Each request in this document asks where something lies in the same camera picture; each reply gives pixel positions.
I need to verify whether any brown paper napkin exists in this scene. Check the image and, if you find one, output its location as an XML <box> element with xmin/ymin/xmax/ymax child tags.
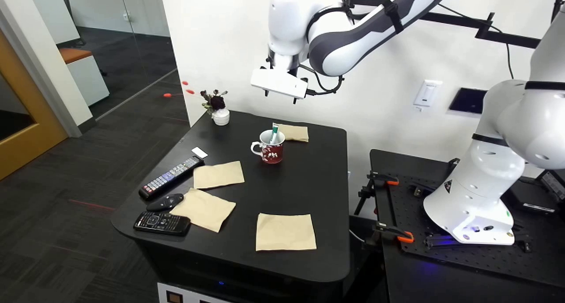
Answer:
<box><xmin>276</xmin><ymin>123</ymin><xmax>309</xmax><ymax>143</ymax></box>
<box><xmin>192</xmin><ymin>160</ymin><xmax>245</xmax><ymax>190</ymax></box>
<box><xmin>169</xmin><ymin>187</ymin><xmax>237</xmax><ymax>233</ymax></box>
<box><xmin>255</xmin><ymin>212</ymin><xmax>317</xmax><ymax>252</ymax></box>

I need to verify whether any maroon mug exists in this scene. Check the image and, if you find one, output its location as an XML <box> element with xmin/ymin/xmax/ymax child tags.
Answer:
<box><xmin>250</xmin><ymin>130</ymin><xmax>286</xmax><ymax>165</ymax></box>

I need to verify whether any white vase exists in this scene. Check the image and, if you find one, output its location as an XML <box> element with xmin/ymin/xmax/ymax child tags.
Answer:
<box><xmin>211</xmin><ymin>108</ymin><xmax>231</xmax><ymax>126</ymax></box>

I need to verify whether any black box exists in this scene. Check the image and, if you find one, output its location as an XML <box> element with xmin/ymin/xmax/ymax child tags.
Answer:
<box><xmin>503</xmin><ymin>168</ymin><xmax>565</xmax><ymax>214</ymax></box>

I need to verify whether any black wall panel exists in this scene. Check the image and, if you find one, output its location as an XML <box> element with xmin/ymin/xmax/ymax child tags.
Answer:
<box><xmin>448</xmin><ymin>87</ymin><xmax>489</xmax><ymax>116</ymax></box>

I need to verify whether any wide black remote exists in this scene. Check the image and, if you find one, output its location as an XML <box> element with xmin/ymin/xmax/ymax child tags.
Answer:
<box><xmin>133</xmin><ymin>211</ymin><xmax>192</xmax><ymax>237</ymax></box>

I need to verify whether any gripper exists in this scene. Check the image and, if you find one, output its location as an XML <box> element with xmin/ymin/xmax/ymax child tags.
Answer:
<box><xmin>250</xmin><ymin>68</ymin><xmax>309</xmax><ymax>105</ymax></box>

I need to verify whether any small oval black remote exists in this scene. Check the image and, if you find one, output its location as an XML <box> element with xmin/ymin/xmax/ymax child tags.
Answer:
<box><xmin>146</xmin><ymin>193</ymin><xmax>185</xmax><ymax>213</ymax></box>

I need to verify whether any white cabinet with orange top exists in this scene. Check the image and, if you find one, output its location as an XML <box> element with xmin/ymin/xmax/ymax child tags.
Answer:
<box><xmin>58</xmin><ymin>48</ymin><xmax>110</xmax><ymax>107</ymax></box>

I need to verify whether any black cable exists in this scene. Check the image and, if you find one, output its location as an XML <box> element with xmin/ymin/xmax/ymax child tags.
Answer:
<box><xmin>437</xmin><ymin>4</ymin><xmax>516</xmax><ymax>80</ymax></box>

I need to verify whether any white box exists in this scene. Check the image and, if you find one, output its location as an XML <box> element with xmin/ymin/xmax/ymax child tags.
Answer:
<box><xmin>157</xmin><ymin>281</ymin><xmax>234</xmax><ymax>303</ymax></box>

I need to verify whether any white switch plate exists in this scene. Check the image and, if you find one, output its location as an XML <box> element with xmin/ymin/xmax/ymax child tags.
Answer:
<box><xmin>413</xmin><ymin>79</ymin><xmax>443</xmax><ymax>112</ymax></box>

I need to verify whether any long remote with grey keys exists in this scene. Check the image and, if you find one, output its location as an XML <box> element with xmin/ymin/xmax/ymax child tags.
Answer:
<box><xmin>139</xmin><ymin>156</ymin><xmax>205</xmax><ymax>201</ymax></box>

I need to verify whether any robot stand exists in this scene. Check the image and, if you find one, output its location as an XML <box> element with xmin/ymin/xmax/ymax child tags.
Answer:
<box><xmin>369</xmin><ymin>149</ymin><xmax>565</xmax><ymax>303</ymax></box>

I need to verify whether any wooden door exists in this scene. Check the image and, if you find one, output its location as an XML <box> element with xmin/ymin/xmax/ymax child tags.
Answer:
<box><xmin>0</xmin><ymin>28</ymin><xmax>69</xmax><ymax>181</ymax></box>

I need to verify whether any orange and black clamp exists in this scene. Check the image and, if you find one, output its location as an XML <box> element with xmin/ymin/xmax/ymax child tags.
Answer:
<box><xmin>366</xmin><ymin>172</ymin><xmax>400</xmax><ymax>189</ymax></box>
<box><xmin>372</xmin><ymin>221</ymin><xmax>416</xmax><ymax>245</ymax></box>

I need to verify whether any black metal rail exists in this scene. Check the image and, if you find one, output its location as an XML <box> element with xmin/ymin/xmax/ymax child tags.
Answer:
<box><xmin>348</xmin><ymin>0</ymin><xmax>565</xmax><ymax>50</ymax></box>

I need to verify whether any bunch of dark flowers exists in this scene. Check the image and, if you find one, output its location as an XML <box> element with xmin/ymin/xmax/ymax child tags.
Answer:
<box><xmin>200</xmin><ymin>89</ymin><xmax>229</xmax><ymax>115</ymax></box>

